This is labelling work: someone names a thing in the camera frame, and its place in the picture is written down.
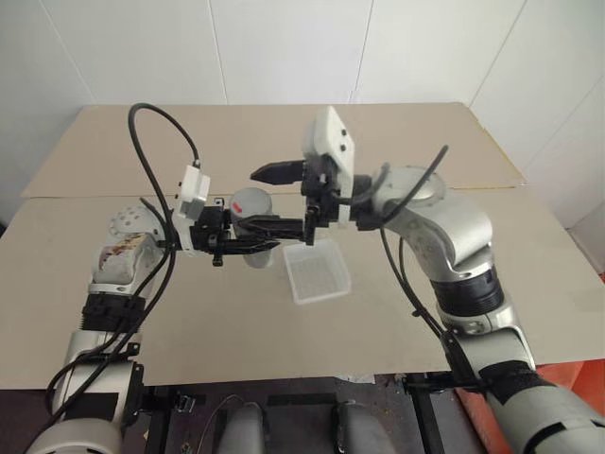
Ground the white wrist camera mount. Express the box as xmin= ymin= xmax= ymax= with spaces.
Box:
xmin=301 ymin=105 xmax=356 ymax=229
xmin=170 ymin=163 xmax=213 ymax=259

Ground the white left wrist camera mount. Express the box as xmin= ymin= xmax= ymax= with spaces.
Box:
xmin=170 ymin=163 xmax=213 ymax=259

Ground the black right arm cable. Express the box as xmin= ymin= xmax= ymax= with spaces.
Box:
xmin=352 ymin=145 xmax=488 ymax=393

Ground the orange box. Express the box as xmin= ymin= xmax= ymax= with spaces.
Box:
xmin=460 ymin=361 xmax=605 ymax=454

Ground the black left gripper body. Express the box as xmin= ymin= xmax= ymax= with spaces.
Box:
xmin=188 ymin=196 xmax=235 ymax=268

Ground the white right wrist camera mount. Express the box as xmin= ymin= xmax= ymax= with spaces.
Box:
xmin=301 ymin=105 xmax=356 ymax=229

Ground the dark grey rounded shape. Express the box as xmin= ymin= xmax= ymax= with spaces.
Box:
xmin=337 ymin=400 xmax=394 ymax=454
xmin=221 ymin=404 xmax=266 ymax=454

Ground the grey translucent plastic jar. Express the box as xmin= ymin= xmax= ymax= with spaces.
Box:
xmin=230 ymin=207 xmax=274 ymax=270

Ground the thin grey wire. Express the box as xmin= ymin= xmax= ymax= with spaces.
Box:
xmin=201 ymin=393 xmax=247 ymax=442

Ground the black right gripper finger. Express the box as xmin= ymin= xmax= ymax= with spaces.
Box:
xmin=241 ymin=215 xmax=309 ymax=240
xmin=249 ymin=159 xmax=307 ymax=187

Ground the large beige cardboard sheet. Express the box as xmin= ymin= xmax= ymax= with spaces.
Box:
xmin=0 ymin=186 xmax=605 ymax=387

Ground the clear plastic box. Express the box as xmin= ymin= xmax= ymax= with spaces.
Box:
xmin=282 ymin=237 xmax=354 ymax=306

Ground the grey round jar lid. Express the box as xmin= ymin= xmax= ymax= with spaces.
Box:
xmin=232 ymin=186 xmax=274 ymax=217

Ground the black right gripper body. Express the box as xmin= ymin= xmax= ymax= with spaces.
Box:
xmin=300 ymin=157 xmax=343 ymax=247

